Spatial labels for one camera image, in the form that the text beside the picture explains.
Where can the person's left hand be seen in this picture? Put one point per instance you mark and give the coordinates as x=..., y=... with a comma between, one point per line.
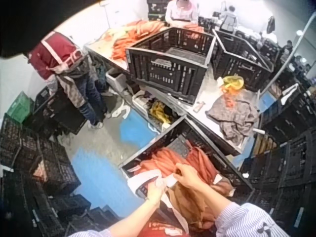
x=156, y=193

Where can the person's right hand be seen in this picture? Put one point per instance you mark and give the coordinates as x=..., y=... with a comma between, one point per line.
x=191, y=177

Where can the person's left fingers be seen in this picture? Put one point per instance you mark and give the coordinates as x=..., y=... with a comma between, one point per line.
x=155, y=186

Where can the person's right fingers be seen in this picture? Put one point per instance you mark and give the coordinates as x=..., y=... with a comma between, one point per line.
x=179, y=172

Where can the black crate holding carrots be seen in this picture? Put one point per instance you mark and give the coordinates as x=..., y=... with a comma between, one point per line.
x=222, y=158

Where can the yellow crumpled bag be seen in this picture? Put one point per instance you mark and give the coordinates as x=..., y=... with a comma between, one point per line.
x=160, y=112

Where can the grey patterned cloth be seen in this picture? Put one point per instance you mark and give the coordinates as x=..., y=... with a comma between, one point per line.
x=234, y=116

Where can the yellow plastic bag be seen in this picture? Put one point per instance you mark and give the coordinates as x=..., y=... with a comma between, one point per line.
x=232, y=82

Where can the empty black plastic crate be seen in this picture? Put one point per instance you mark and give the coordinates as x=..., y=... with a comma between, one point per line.
x=170, y=66

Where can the white plastic box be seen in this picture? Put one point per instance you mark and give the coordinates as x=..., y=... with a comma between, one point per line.
x=117, y=80

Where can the black crate on floor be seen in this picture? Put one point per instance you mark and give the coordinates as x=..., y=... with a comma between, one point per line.
x=56, y=116

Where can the black plastic crate, slanted rim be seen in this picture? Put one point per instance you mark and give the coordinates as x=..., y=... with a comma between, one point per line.
x=243, y=61

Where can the stack of black crates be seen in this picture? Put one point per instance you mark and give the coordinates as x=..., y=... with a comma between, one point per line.
x=27, y=160

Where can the heap of carrots on table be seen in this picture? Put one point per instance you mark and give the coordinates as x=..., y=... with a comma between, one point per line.
x=133, y=37

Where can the white pipe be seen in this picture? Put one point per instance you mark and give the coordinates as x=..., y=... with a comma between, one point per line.
x=284, y=61

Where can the green plastic crate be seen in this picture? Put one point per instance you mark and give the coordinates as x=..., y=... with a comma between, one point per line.
x=19, y=105

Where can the tall stack of dark crates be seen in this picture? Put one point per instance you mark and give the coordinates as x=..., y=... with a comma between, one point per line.
x=156, y=10

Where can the wall of stacked black crates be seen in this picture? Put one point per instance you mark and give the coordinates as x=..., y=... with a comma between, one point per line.
x=288, y=153

